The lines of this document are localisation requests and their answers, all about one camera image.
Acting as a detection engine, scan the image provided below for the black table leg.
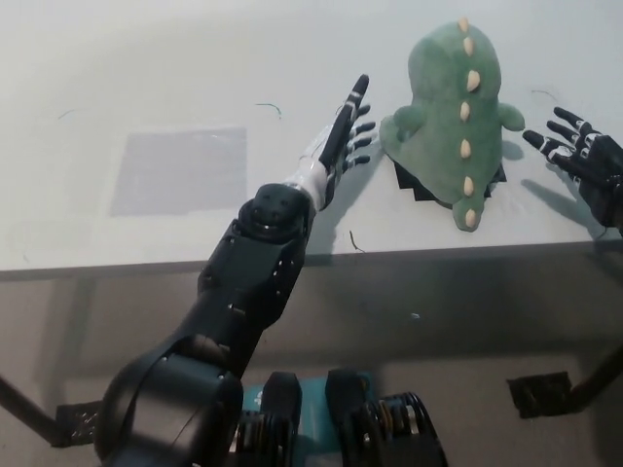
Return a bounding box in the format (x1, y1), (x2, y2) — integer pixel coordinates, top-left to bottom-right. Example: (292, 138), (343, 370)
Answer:
(0, 374), (62, 447)
(571, 340), (623, 414)

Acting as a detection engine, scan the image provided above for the green plush dinosaur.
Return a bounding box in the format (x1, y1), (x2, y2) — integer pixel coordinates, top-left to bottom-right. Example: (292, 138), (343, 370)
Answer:
(379, 17), (527, 234)

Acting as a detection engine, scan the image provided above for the grey translucent tape patch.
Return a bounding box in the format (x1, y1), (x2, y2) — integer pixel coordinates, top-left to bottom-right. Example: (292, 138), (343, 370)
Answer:
(107, 126), (248, 218)

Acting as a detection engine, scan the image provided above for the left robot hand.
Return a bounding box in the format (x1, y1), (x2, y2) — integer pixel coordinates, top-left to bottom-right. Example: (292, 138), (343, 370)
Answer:
(284, 73), (377, 213)

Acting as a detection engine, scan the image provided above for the robot torso black and teal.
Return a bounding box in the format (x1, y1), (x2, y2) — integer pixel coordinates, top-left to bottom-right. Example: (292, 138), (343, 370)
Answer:
(233, 369), (447, 467)

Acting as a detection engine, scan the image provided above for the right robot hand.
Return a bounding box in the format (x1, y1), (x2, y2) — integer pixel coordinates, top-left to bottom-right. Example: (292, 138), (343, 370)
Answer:
(523, 106), (623, 228)

